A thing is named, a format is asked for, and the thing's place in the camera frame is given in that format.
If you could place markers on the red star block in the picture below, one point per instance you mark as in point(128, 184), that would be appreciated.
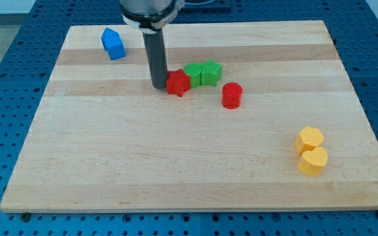
point(177, 82)

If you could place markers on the blue cube block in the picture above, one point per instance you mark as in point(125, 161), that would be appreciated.
point(114, 47)

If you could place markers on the light wooden board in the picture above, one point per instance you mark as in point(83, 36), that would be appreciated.
point(104, 140)

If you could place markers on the green cylinder block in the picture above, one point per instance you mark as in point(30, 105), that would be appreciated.
point(193, 70)

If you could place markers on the red cylinder block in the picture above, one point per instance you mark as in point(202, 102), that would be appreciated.
point(231, 95)

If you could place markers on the yellow hexagon block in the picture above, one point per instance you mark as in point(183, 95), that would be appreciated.
point(308, 139)

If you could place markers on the yellow heart block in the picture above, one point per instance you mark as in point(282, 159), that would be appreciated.
point(313, 162)

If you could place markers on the green star block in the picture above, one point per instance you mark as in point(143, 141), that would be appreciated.
point(211, 73)

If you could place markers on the blue pentagon block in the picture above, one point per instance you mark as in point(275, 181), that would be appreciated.
point(108, 33)

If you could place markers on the dark grey pointer rod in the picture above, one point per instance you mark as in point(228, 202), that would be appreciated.
point(157, 61)

